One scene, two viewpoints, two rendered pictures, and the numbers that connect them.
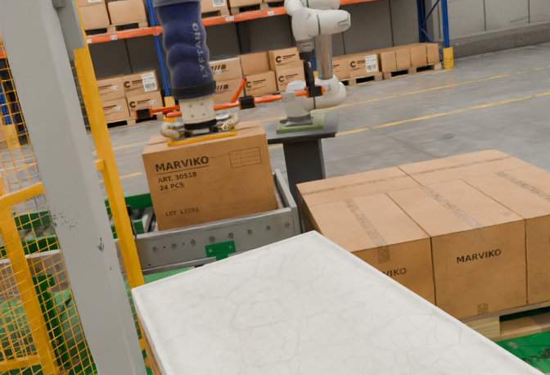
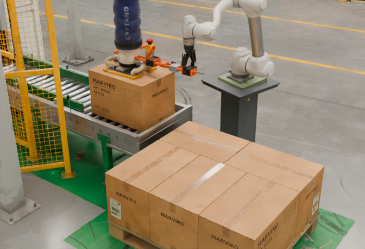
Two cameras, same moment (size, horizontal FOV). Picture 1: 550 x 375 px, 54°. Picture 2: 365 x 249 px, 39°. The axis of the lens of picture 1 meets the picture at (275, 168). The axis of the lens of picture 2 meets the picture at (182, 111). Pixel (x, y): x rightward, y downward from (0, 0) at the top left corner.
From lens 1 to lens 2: 2.82 m
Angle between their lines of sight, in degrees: 40
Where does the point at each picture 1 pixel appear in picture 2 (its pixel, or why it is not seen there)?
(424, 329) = not seen: outside the picture
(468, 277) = (166, 226)
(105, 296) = not seen: outside the picture
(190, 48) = (120, 20)
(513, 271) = (190, 240)
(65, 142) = not seen: outside the picture
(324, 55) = (252, 39)
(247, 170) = (132, 103)
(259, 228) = (120, 138)
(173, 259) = (84, 131)
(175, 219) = (99, 111)
